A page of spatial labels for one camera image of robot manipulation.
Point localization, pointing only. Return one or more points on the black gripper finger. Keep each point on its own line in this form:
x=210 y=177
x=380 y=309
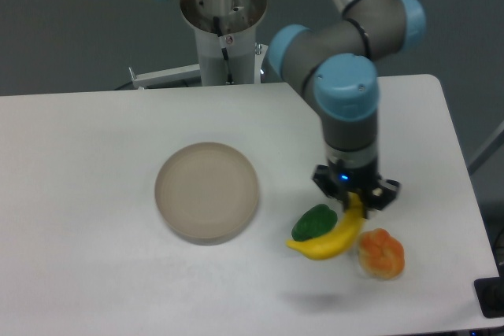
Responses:
x=379 y=195
x=329 y=186

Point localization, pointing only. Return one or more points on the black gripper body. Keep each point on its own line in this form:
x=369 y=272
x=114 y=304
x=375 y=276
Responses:
x=360 y=179

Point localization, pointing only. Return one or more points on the yellow toy banana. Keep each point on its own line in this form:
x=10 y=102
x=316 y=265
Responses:
x=339 y=239

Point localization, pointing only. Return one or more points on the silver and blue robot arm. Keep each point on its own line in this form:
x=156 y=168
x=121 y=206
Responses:
x=332 y=70

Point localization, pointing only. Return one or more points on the beige round plate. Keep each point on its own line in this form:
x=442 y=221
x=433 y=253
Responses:
x=207 y=192

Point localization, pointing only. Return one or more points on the green toy bell pepper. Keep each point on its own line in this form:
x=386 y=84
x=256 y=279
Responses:
x=316 y=222

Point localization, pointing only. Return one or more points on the orange toy bread roll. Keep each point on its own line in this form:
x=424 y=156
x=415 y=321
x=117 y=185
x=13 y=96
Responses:
x=380 y=254

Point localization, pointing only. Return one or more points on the grey diagonal table leg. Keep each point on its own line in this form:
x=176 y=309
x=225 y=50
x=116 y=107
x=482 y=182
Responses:
x=486 y=150

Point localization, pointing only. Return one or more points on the black device at table edge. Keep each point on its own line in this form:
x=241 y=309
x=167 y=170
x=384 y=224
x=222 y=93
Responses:
x=489 y=292

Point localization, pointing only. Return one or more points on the white metal frame bracket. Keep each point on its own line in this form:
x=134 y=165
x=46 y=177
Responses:
x=168 y=78

